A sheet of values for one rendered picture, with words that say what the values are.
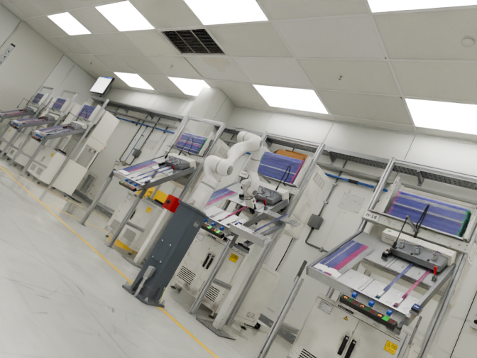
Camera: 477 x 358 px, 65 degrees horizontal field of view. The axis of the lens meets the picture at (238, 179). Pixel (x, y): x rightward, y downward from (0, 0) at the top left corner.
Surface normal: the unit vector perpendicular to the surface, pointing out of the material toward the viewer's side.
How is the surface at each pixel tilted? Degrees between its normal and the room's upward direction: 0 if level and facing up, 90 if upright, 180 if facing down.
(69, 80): 90
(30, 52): 90
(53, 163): 90
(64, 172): 90
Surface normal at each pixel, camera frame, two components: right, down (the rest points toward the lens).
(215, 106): 0.69, 0.24
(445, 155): -0.54, -0.46
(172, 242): -0.37, -0.39
